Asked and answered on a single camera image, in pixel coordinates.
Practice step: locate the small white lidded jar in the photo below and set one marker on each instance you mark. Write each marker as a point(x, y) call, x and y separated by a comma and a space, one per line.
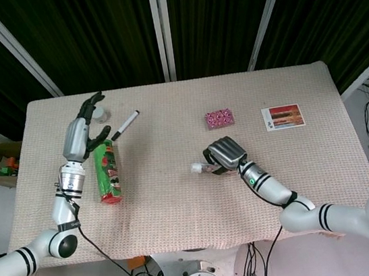
point(102, 115)

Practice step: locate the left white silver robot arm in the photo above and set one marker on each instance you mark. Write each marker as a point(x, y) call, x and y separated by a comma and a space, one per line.
point(45, 246)

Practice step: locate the white frame post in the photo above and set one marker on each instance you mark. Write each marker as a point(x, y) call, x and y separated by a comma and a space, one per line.
point(166, 28)
point(19, 47)
point(157, 29)
point(265, 15)
point(366, 73)

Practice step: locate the small orange box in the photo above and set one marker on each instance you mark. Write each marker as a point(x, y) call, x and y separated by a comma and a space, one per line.
point(136, 262)

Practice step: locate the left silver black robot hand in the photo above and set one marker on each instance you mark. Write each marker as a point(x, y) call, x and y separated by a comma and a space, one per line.
point(75, 138)

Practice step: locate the black and white marker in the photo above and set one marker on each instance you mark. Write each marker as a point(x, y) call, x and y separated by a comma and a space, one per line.
point(125, 124)

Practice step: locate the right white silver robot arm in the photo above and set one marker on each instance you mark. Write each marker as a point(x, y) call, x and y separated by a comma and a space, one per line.
point(317, 215)

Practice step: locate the beige waffle tablecloth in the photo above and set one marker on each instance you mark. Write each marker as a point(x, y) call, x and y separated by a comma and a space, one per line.
point(186, 205)

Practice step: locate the pink patterned card deck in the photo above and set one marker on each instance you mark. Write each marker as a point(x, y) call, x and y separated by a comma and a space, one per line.
point(219, 118)

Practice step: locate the red brown picture postcard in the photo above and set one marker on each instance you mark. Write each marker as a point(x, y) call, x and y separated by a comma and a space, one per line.
point(284, 117)

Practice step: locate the floral white toothpaste tube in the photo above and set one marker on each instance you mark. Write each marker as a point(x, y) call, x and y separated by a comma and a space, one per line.
point(198, 167)

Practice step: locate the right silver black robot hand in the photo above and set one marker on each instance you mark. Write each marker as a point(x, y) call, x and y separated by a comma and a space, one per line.
point(227, 152)

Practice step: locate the green Pringles can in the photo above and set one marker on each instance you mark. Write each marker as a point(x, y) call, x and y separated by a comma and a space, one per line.
point(107, 175)

